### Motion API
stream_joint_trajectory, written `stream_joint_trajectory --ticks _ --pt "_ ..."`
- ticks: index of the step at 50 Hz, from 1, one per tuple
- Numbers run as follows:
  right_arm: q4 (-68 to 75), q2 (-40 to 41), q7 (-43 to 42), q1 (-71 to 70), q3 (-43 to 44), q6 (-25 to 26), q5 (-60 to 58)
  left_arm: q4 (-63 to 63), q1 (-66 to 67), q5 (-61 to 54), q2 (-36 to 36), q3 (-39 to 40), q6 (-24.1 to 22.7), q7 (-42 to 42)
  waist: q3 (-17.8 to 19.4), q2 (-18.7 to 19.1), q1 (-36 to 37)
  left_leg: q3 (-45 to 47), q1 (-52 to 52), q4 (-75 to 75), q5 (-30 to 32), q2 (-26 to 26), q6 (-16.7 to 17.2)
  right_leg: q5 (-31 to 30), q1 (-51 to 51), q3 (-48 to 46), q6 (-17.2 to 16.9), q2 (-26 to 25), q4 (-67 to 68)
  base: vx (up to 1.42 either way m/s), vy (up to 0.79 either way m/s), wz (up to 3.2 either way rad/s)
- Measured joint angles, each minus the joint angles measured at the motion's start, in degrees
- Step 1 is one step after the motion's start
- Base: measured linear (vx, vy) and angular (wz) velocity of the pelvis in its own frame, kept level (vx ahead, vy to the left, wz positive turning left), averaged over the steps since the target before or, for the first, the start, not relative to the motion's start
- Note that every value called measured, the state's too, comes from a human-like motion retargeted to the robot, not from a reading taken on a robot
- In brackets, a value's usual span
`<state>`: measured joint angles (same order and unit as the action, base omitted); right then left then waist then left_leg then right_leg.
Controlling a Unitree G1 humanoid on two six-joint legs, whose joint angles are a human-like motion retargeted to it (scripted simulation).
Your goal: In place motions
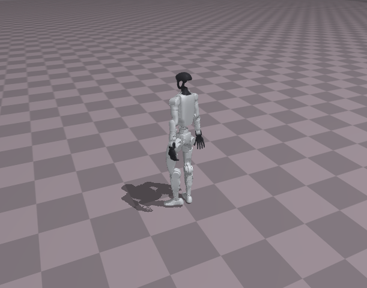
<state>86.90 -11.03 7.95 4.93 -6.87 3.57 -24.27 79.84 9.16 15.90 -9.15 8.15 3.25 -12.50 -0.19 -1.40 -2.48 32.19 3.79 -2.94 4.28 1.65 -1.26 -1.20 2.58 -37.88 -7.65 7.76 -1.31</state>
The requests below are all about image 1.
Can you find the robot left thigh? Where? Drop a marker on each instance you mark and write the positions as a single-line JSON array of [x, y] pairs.
[[171, 163]]

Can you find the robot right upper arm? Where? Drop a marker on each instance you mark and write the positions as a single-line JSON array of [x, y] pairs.
[[196, 115]]

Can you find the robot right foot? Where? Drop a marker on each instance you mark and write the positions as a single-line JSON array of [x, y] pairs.
[[188, 199]]

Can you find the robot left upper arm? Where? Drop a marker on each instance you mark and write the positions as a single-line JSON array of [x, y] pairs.
[[174, 103]]

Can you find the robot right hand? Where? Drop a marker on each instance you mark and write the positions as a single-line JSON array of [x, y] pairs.
[[199, 140]]

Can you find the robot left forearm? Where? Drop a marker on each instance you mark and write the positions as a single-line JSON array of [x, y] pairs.
[[173, 131]]

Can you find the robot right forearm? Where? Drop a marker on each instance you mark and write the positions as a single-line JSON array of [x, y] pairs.
[[197, 125]]

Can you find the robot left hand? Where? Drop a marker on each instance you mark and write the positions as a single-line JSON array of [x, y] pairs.
[[172, 153]]

